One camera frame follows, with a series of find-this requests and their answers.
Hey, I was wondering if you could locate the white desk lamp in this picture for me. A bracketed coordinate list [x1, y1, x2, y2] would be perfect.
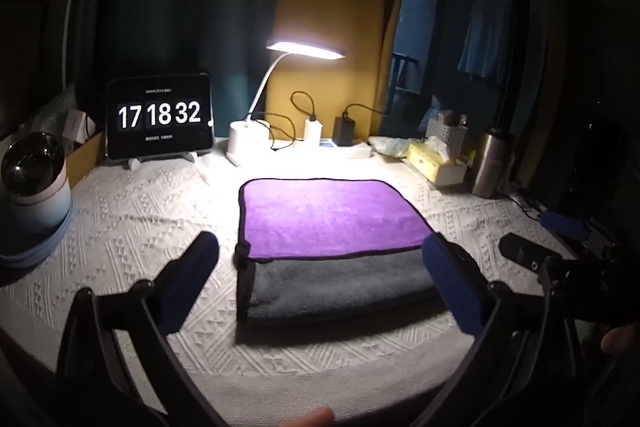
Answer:
[225, 39, 346, 167]

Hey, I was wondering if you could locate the yellow tissue box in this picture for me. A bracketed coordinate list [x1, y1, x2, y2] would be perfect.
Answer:
[405, 141, 469, 184]

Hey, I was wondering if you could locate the black tablet with clock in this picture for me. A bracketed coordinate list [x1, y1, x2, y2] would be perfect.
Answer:
[105, 73, 216, 160]

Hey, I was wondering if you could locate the small white box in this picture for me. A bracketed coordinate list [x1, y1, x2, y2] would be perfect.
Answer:
[59, 108, 97, 142]

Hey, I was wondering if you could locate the white charger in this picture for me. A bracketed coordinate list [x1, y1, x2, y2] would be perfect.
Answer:
[303, 117, 324, 144]

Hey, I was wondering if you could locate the grey towel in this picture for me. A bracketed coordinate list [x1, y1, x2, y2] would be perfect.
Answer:
[234, 242, 452, 327]

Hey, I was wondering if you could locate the dark green curtain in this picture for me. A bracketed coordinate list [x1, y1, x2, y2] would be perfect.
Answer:
[64, 0, 287, 144]

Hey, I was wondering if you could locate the clear plastic packet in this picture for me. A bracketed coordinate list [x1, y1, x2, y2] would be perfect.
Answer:
[368, 135, 427, 158]

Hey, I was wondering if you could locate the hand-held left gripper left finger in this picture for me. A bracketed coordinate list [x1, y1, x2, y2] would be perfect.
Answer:
[56, 231, 226, 427]

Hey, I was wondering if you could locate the purple towel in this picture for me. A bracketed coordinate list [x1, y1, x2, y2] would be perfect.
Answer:
[238, 178, 442, 263]

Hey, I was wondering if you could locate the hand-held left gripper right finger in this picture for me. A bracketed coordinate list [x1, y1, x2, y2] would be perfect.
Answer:
[410, 233, 586, 427]

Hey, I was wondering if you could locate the black charger cable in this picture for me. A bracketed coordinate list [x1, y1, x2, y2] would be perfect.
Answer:
[342, 102, 382, 118]
[249, 90, 317, 152]

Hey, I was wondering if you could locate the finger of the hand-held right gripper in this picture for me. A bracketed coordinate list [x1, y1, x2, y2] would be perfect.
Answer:
[538, 210, 592, 242]
[498, 233, 562, 274]

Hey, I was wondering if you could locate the dark rack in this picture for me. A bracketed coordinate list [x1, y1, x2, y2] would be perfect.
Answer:
[389, 51, 427, 96]

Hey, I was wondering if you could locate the white textured table cloth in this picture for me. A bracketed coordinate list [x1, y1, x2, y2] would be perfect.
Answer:
[0, 146, 576, 408]

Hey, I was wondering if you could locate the person's left hand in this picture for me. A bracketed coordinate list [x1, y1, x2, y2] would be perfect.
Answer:
[276, 404, 335, 427]

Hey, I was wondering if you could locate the white pot with steel bowl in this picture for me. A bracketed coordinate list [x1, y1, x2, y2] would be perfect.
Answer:
[0, 131, 74, 236]

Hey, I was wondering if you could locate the cardboard box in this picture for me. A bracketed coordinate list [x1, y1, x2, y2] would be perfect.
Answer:
[64, 131, 109, 188]

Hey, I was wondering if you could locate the black charger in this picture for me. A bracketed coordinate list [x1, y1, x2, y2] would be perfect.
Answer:
[333, 115, 356, 147]

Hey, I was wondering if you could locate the white slotted basket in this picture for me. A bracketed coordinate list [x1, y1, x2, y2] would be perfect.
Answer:
[425, 109, 469, 148]

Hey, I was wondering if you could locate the person's right hand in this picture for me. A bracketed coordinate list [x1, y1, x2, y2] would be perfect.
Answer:
[600, 324, 640, 356]

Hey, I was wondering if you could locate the clear plastic bag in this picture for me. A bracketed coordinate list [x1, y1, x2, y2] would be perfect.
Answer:
[19, 86, 77, 138]

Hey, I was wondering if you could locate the hanging blue garment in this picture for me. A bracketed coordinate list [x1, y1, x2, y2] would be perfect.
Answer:
[456, 0, 517, 84]

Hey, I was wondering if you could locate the white power strip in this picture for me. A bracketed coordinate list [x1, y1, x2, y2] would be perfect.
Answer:
[294, 137, 374, 160]

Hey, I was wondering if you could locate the steel bottle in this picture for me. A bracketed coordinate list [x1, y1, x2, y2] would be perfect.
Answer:
[469, 126, 516, 199]

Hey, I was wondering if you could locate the white tablet stand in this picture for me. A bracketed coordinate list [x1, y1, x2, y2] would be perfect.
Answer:
[127, 150, 199, 169]

